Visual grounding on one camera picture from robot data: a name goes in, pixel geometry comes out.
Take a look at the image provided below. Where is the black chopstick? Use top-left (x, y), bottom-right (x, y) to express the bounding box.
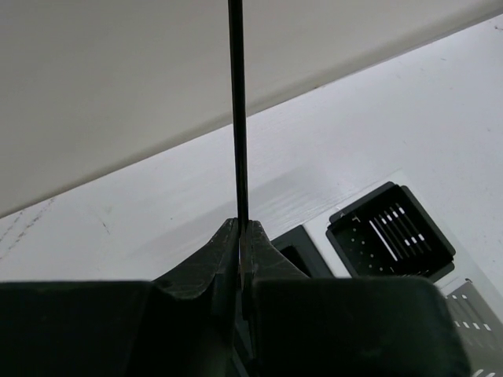
top-left (228, 1), bottom-right (249, 276)

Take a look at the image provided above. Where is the white slotted utensil container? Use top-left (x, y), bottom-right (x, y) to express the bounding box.
top-left (446, 280), bottom-right (502, 376)

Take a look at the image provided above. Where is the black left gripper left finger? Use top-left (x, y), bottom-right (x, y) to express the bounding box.
top-left (1, 218), bottom-right (239, 376)

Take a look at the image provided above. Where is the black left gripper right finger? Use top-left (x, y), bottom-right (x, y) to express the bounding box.
top-left (240, 221), bottom-right (471, 376)

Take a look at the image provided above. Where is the black slotted utensil container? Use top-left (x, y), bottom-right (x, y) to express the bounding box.
top-left (273, 181), bottom-right (456, 282)

